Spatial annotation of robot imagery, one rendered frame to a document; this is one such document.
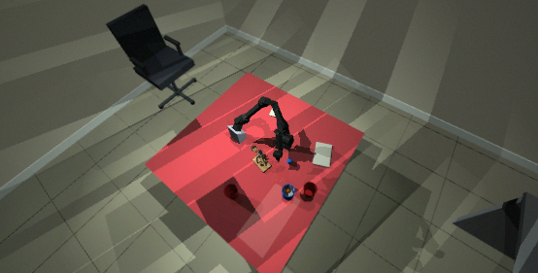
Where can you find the dark red cup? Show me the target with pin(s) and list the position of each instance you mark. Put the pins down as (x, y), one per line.
(310, 189)
(231, 192)

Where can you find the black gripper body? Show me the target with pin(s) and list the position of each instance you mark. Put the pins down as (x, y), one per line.
(279, 152)

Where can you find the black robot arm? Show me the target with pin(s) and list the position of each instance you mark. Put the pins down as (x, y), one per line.
(282, 132)

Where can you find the dark blue mug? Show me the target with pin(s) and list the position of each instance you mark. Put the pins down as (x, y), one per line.
(288, 196)

